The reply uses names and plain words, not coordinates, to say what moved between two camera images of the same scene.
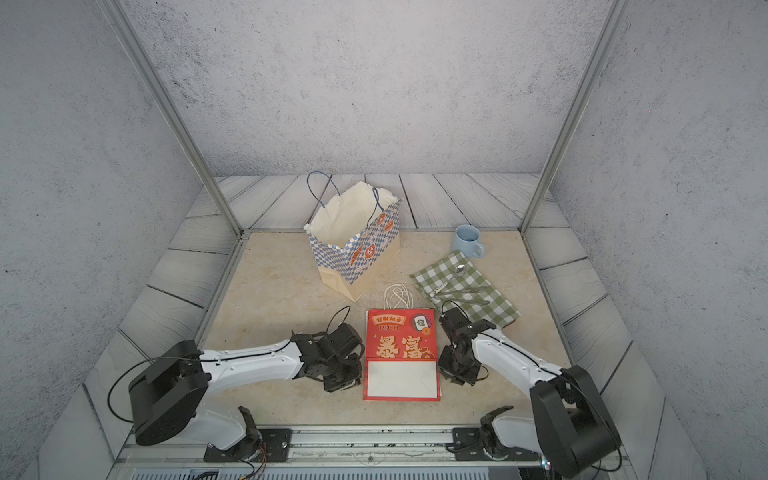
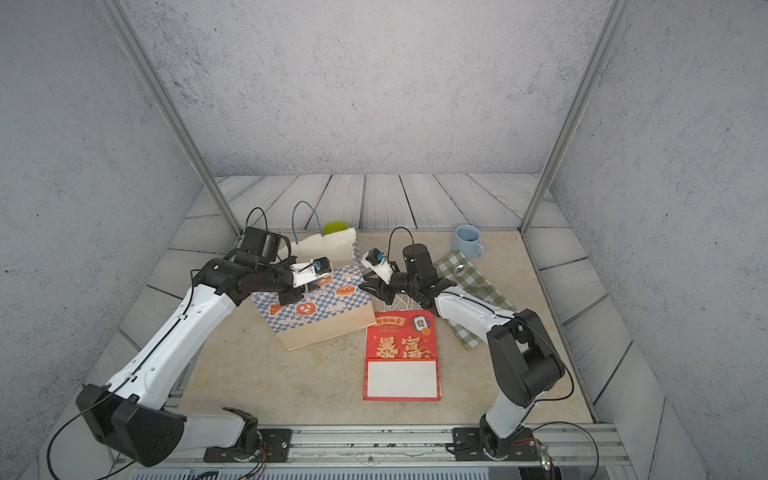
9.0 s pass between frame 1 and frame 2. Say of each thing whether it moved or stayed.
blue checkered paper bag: moved
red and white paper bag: stayed
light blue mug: stayed
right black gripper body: moved
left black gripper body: moved
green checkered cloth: stayed
